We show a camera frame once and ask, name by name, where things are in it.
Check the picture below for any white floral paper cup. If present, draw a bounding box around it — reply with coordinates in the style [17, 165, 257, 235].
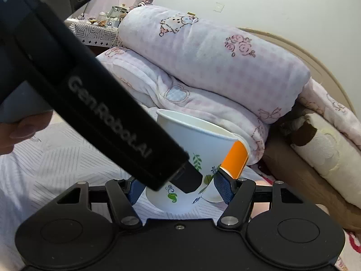
[146, 109, 237, 214]

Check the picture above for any pink tumbler cup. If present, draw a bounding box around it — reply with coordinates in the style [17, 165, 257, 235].
[251, 180, 272, 219]

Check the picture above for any orange paper cup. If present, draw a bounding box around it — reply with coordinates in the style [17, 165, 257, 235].
[203, 136, 250, 203]

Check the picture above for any taupe tumbler cup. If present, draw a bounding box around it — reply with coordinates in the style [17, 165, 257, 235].
[316, 204, 330, 215]

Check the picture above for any person's left hand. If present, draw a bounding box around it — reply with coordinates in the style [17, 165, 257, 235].
[0, 111, 53, 155]

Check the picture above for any lower pink checked quilt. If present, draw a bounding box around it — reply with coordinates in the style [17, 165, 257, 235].
[97, 47, 269, 165]

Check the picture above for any pink checked quilt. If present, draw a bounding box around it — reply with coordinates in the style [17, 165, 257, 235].
[97, 47, 269, 165]
[118, 6, 310, 124]

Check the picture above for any cluttered bedside table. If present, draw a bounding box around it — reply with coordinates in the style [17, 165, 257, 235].
[65, 4, 129, 48]

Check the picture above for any light blue patterned cloth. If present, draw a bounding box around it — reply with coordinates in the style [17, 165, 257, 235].
[0, 105, 266, 271]

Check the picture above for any cream folded blanket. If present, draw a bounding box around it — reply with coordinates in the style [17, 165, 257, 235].
[290, 113, 360, 207]

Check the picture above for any pink floral pillow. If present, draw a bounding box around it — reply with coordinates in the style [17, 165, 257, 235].
[297, 78, 361, 149]

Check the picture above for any bear pattern bedspread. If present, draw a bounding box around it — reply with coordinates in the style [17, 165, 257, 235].
[248, 160, 361, 271]

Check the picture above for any upper pink checked quilt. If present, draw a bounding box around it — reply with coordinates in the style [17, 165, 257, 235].
[118, 6, 310, 124]

